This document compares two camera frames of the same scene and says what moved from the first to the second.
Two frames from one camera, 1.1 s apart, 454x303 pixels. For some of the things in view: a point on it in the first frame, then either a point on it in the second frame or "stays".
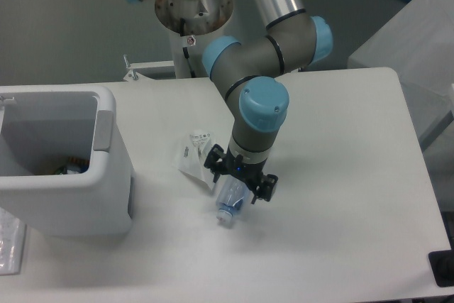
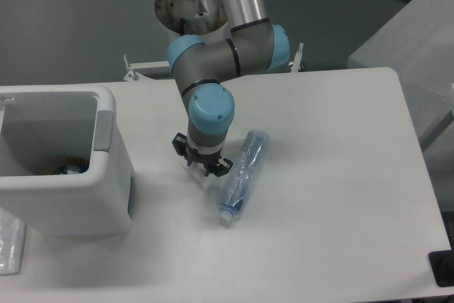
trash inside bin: [74, 165] stays
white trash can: [62, 164] stays
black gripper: [251, 174] -> [211, 163]
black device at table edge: [443, 265] stays
